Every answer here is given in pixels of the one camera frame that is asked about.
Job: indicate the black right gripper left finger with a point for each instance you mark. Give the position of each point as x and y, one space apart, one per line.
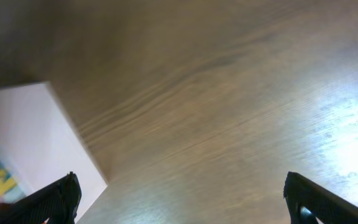
56 203

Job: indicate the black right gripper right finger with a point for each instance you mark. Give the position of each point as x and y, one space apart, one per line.
308 202

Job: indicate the pink open cardboard box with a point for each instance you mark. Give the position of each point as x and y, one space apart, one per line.
39 144

